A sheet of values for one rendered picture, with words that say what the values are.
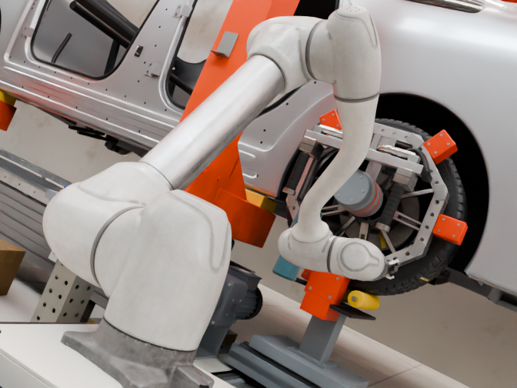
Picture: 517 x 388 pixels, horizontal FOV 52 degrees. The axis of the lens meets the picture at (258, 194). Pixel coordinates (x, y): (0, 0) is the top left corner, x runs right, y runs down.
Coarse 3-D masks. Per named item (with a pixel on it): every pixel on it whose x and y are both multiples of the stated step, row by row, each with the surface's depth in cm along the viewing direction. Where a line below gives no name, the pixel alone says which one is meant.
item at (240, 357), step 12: (240, 348) 199; (252, 348) 204; (228, 360) 199; (240, 360) 198; (252, 360) 195; (264, 360) 199; (252, 372) 194; (264, 372) 193; (276, 372) 191; (288, 372) 194; (264, 384) 191; (276, 384) 190; (288, 384) 188; (300, 384) 186; (312, 384) 190
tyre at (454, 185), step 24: (384, 120) 202; (456, 192) 184; (288, 216) 210; (456, 216) 183; (432, 240) 184; (408, 264) 186; (432, 264) 183; (360, 288) 191; (384, 288) 188; (408, 288) 195
